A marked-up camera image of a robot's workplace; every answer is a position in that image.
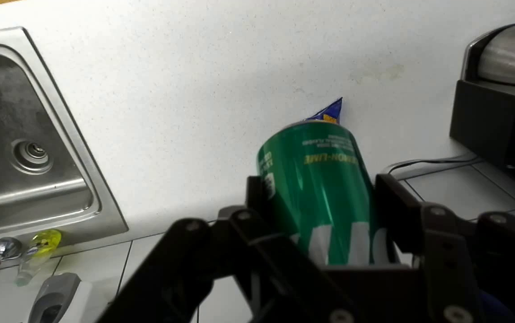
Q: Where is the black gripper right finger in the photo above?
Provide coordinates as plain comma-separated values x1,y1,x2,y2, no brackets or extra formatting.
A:
374,172,515,323

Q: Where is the blue snack bag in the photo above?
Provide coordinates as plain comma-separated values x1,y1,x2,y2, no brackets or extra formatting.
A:
306,95,347,125

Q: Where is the black coffee maker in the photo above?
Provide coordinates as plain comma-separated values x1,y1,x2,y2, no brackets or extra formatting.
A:
449,21,515,200

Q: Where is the chrome faucet handle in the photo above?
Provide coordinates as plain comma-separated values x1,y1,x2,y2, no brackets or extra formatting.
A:
0,236,24,265

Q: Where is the green drink can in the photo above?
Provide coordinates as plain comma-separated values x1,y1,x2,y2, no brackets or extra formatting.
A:
256,118,401,269

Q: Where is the yellow dish soap bottle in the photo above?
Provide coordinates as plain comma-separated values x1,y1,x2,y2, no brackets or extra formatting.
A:
15,227,65,283

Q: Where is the stainless steel sink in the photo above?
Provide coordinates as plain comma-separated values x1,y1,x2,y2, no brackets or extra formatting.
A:
0,25,132,242

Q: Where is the stainless steel coffee carafe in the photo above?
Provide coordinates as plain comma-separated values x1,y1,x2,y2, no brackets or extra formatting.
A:
476,23,515,91

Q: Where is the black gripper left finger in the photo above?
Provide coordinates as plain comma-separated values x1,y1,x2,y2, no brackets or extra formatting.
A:
96,173,358,323

